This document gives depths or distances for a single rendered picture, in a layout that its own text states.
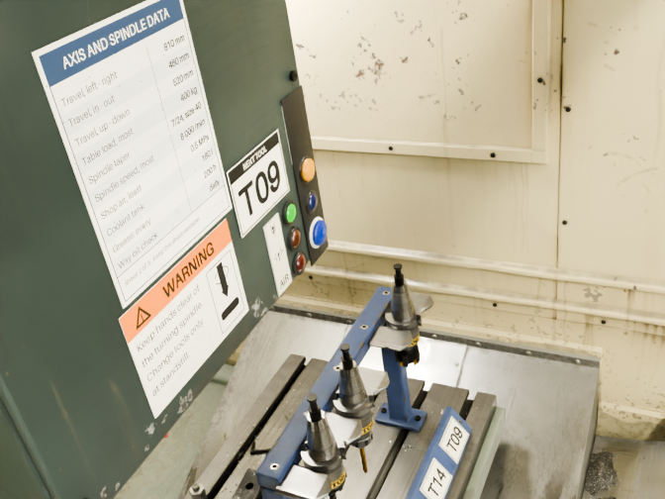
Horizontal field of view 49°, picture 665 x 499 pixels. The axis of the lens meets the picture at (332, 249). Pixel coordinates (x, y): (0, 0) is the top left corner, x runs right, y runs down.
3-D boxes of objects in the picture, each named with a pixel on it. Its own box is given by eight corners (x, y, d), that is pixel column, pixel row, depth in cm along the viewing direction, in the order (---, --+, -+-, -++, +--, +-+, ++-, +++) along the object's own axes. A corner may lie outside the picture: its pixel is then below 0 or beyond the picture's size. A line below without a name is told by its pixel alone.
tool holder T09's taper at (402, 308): (398, 304, 133) (394, 273, 129) (420, 309, 130) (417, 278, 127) (385, 318, 130) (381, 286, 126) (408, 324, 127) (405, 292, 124)
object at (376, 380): (394, 375, 119) (393, 372, 119) (382, 398, 115) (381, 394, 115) (354, 367, 122) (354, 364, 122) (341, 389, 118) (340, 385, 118)
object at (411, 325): (397, 311, 135) (396, 300, 134) (427, 319, 132) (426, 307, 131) (380, 331, 131) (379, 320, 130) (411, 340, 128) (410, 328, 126)
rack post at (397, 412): (427, 414, 153) (417, 299, 138) (420, 433, 149) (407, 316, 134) (383, 404, 158) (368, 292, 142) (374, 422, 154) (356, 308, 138)
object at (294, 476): (337, 478, 103) (336, 474, 103) (322, 508, 99) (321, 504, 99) (294, 466, 106) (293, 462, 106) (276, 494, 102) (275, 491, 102)
